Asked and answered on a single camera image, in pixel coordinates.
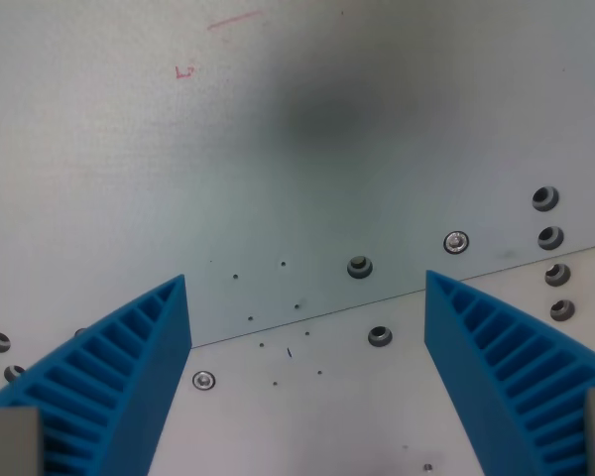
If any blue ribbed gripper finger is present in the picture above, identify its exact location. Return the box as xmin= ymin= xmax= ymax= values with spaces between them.
xmin=423 ymin=270 xmax=595 ymax=476
xmin=0 ymin=274 xmax=193 ymax=476

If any grey recessed bolt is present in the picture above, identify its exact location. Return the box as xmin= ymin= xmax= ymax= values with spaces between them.
xmin=346 ymin=254 xmax=374 ymax=281

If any silver screw with washer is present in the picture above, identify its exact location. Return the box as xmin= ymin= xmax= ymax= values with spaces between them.
xmin=191 ymin=369 xmax=217 ymax=393
xmin=442 ymin=230 xmax=471 ymax=256

